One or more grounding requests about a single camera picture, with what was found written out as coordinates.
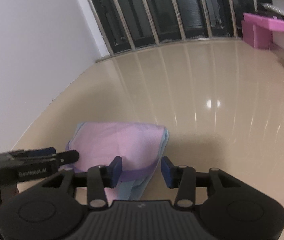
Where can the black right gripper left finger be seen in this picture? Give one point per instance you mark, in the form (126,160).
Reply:
(101,177)

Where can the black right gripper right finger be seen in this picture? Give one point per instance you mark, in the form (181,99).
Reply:
(182,178)

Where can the pink blue purple garment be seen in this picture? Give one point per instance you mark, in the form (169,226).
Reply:
(141,146)

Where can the pink box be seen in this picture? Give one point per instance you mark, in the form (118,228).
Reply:
(257,31)

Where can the metal window bars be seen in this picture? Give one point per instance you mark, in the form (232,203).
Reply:
(135,24)

